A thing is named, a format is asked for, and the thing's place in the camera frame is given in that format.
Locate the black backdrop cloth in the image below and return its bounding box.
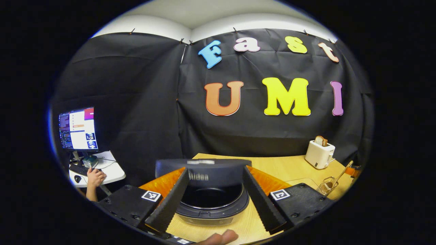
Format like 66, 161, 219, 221
51, 28, 375, 187

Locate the silver black rice cooker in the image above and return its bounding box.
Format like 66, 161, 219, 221
156, 158, 252, 227

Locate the computer monitor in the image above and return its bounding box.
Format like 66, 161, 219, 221
58, 107, 99, 152

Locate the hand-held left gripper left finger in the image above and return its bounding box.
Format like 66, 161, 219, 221
99, 167, 190, 233

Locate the white toaster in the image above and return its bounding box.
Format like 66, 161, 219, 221
305, 139, 336, 169

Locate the clear wire chopstick holder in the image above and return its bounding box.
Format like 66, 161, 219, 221
317, 176, 340, 197

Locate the black keyboard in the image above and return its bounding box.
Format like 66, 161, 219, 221
69, 164, 90, 176

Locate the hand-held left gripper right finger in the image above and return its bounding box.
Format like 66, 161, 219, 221
243, 166, 334, 235

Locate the white side table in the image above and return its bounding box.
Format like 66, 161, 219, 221
68, 151, 126, 196

